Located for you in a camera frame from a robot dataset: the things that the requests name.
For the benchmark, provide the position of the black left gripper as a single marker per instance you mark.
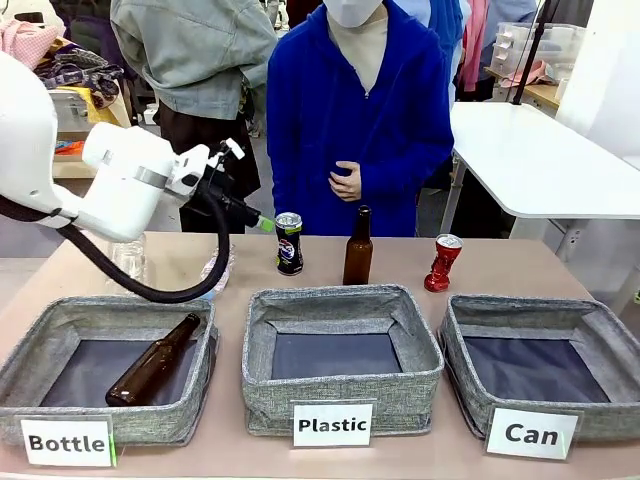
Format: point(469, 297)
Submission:
point(227, 202)

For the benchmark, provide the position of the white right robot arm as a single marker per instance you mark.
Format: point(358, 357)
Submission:
point(605, 75)

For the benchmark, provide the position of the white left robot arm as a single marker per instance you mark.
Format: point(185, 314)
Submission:
point(30, 150)

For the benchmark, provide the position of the black Pepsi can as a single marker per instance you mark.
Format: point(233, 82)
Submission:
point(289, 243)

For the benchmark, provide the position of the crushed red soda can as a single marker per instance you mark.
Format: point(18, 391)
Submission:
point(442, 264)

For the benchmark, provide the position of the grey fabric basket Plastic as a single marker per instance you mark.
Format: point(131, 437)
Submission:
point(345, 400)

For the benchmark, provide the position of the grey fabric basket Bottle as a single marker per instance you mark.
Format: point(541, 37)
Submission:
point(30, 350)

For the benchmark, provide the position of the white Can label card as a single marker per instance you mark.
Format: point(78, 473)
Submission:
point(531, 433)

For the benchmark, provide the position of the grey fabric basket Can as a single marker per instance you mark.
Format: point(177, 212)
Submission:
point(600, 425)

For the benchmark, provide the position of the person's right hand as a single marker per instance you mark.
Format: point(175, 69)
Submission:
point(346, 181)

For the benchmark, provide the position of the crumpled clear plastic bottle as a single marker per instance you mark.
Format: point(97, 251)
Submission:
point(220, 280)

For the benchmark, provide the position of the upright brown glass bottle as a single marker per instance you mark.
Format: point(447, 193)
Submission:
point(359, 252)

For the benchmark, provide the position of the person in blue hoodie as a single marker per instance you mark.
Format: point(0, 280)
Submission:
point(360, 120)

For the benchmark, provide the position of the person in grey jacket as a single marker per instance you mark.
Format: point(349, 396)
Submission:
point(200, 60)

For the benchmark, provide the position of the brown glass bottle lying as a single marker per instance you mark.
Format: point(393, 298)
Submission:
point(150, 367)

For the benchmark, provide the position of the white Plastic label card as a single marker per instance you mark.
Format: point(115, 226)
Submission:
point(332, 425)

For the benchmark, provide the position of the pile of patterned clothes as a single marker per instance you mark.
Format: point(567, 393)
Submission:
point(60, 60)

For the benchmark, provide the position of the white folding table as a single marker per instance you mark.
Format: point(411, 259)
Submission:
point(530, 160)

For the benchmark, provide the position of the white Bottle label card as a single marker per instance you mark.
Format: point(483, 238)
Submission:
point(67, 442)

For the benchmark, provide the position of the black stand pole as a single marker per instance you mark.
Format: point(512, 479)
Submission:
point(534, 50)

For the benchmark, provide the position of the clear plastic storage boxes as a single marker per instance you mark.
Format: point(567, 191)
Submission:
point(540, 47)

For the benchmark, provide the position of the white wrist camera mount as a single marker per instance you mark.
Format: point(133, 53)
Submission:
point(200, 165)

